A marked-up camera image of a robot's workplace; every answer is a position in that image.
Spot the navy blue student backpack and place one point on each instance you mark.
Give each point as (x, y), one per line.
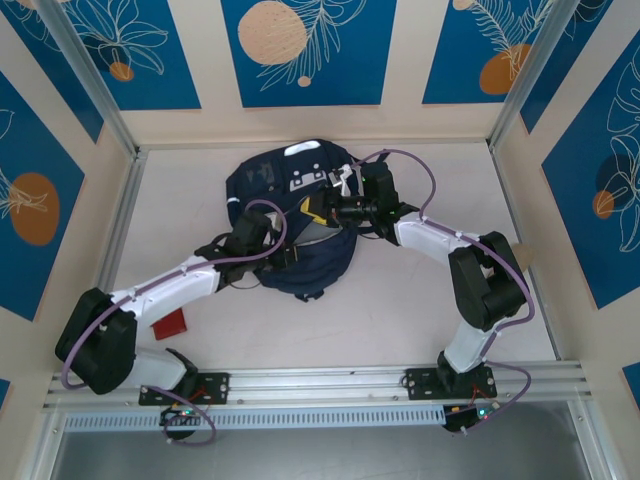
(310, 280)

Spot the red wallet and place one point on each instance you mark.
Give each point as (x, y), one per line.
(172, 325)

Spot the beige pencil case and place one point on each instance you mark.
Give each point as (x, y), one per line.
(522, 255)

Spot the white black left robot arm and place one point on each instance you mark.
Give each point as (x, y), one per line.
(170, 287)

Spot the small controller circuit board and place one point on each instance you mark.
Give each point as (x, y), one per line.
(472, 416)
(182, 414)

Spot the long aluminium mounting rail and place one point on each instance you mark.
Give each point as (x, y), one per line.
(320, 382)

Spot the aluminium table side rail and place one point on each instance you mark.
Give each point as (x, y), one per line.
(506, 192)
(131, 185)

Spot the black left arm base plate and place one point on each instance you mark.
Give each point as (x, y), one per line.
(215, 387)

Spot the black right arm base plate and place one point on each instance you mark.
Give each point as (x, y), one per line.
(420, 382)

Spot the aluminium frame post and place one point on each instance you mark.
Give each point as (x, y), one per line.
(550, 65)
(86, 65)

